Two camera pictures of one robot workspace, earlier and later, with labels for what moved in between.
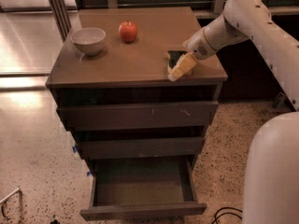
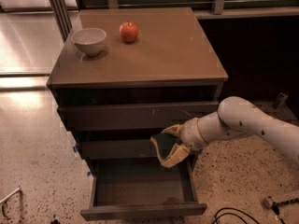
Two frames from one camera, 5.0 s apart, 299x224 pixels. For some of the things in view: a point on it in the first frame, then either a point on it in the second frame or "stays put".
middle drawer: x=140 y=147 stays put
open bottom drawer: x=143 y=187 stays put
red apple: x=128 y=31 stays put
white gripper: x=197 y=46 → x=191 y=134
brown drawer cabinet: x=112 y=91 stays put
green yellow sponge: x=172 y=58 → x=163 y=143
